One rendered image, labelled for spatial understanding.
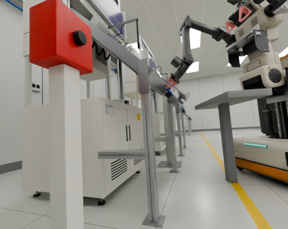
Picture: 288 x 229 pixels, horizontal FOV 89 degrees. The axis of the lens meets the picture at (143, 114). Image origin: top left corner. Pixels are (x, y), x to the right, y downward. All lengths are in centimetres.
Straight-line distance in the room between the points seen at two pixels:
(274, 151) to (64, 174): 117
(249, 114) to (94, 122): 869
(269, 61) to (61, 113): 131
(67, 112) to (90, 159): 51
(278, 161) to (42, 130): 150
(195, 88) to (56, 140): 874
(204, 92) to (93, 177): 841
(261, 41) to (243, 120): 785
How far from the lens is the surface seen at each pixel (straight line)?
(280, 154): 124
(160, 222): 81
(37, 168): 124
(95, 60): 153
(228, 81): 924
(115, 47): 92
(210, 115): 884
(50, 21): 50
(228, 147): 124
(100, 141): 87
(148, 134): 71
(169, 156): 170
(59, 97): 47
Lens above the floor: 43
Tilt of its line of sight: 5 degrees up
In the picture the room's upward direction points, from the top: 4 degrees counter-clockwise
